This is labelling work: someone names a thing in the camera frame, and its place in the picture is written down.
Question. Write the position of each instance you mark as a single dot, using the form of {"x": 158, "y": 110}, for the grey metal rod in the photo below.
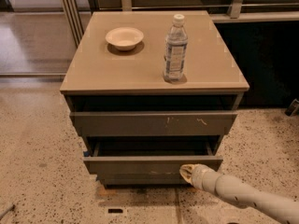
{"x": 8, "y": 209}

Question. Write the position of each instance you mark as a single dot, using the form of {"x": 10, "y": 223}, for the dark object at right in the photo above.
{"x": 293, "y": 108}

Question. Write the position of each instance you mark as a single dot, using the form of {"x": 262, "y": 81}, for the metal shelf frame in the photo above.
{"x": 220, "y": 11}

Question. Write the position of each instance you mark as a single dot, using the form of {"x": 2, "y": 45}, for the grey top drawer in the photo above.
{"x": 182, "y": 123}

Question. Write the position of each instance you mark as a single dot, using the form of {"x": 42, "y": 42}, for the blue tape piece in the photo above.
{"x": 86, "y": 154}

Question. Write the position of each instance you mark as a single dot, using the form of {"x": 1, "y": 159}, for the grey drawer cabinet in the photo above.
{"x": 104, "y": 79}

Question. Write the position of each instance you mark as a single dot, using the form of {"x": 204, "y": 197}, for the white ceramic bowl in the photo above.
{"x": 124, "y": 38}

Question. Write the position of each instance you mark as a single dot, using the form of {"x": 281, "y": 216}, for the grey drawer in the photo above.
{"x": 182, "y": 123}
{"x": 147, "y": 169}

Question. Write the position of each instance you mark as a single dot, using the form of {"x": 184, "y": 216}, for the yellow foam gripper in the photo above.
{"x": 199, "y": 175}

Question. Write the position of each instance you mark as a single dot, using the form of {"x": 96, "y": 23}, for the clear plastic water bottle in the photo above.
{"x": 176, "y": 42}

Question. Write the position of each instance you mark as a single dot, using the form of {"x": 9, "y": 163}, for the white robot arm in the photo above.
{"x": 234, "y": 191}

